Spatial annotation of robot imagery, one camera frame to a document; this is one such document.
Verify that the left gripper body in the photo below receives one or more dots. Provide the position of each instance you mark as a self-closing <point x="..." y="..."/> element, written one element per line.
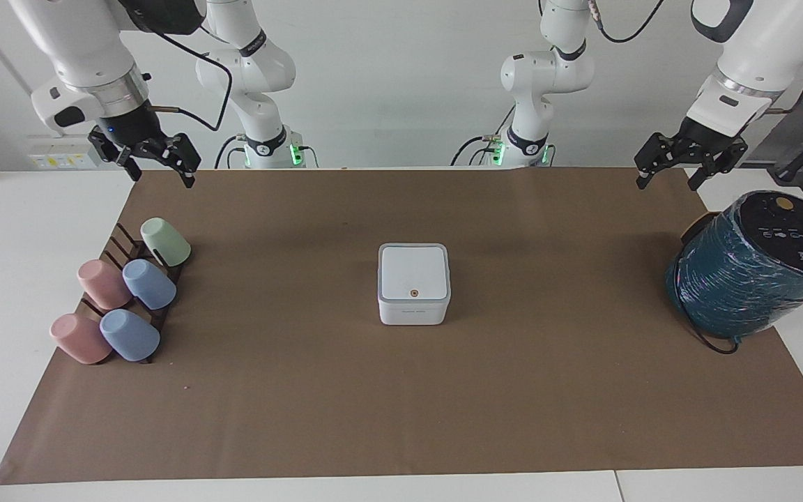
<point x="708" y="139"/>

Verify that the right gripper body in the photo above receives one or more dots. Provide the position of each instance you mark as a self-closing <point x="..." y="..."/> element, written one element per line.
<point x="129" y="129"/>

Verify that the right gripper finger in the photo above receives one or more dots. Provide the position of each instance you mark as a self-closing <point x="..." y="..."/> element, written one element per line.
<point x="119" y="157"/>
<point x="182" y="153"/>

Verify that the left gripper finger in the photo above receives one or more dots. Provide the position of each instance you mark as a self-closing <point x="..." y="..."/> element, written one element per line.
<point x="659" y="152"/>
<point x="722" y="162"/>

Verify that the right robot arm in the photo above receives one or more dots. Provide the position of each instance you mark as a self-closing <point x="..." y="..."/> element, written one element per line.
<point x="88" y="49"/>

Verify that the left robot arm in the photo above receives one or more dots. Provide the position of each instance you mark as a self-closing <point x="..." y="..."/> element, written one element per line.
<point x="757" y="49"/>

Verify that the white square trash can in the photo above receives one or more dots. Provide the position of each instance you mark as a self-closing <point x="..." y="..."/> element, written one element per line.
<point x="414" y="282"/>

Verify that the dark wooden cup rack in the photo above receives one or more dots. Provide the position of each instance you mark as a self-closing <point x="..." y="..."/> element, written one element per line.
<point x="125" y="244"/>

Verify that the green cup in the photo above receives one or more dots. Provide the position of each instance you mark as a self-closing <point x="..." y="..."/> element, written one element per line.
<point x="166" y="240"/>

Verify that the teal wrapped round cooker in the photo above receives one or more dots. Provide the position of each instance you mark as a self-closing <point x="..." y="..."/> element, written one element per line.
<point x="743" y="272"/>

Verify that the pink cup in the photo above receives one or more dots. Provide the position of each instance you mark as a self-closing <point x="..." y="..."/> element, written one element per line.
<point x="103" y="282"/>
<point x="81" y="338"/>

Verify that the blue cup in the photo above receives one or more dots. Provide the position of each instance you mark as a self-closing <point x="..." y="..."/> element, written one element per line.
<point x="129" y="335"/>
<point x="150" y="282"/>

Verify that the white wall socket panel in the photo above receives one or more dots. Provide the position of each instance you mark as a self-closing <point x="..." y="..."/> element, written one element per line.
<point x="60" y="153"/>

